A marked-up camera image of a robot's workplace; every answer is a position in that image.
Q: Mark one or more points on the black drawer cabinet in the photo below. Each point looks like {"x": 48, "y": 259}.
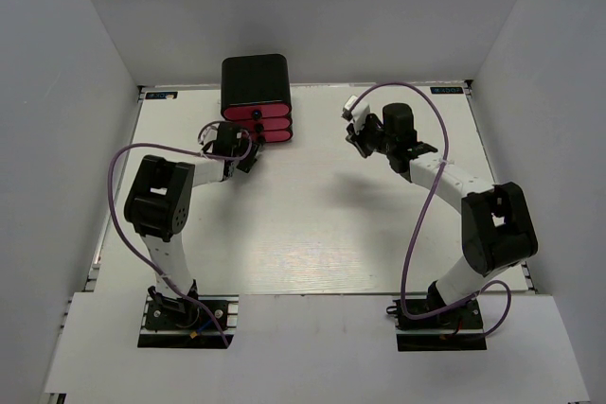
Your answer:
{"x": 255, "y": 79}

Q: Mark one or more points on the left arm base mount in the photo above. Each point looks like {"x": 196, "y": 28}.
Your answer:
{"x": 161, "y": 328}

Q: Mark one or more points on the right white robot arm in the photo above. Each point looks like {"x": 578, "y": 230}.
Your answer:
{"x": 496, "y": 228}

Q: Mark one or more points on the right blue corner label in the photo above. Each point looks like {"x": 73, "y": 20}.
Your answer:
{"x": 446, "y": 90}

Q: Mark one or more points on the blue corner label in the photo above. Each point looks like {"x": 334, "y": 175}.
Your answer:
{"x": 446, "y": 90}
{"x": 161, "y": 95}

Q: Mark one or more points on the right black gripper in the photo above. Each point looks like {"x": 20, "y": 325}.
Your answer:
{"x": 359, "y": 139}

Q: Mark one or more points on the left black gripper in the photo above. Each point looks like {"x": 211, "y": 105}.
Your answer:
{"x": 246, "y": 164}

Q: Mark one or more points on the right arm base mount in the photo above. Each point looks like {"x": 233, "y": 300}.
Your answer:
{"x": 461, "y": 329}

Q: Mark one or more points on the pink drawer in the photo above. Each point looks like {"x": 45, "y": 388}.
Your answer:
{"x": 267, "y": 124}
{"x": 273, "y": 137}
{"x": 256, "y": 112}

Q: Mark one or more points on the left blue corner label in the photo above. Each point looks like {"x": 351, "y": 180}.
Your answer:
{"x": 161, "y": 95}

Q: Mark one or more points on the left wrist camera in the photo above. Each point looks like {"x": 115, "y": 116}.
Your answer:
{"x": 204, "y": 133}

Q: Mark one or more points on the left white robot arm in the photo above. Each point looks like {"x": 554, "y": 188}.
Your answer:
{"x": 158, "y": 203}

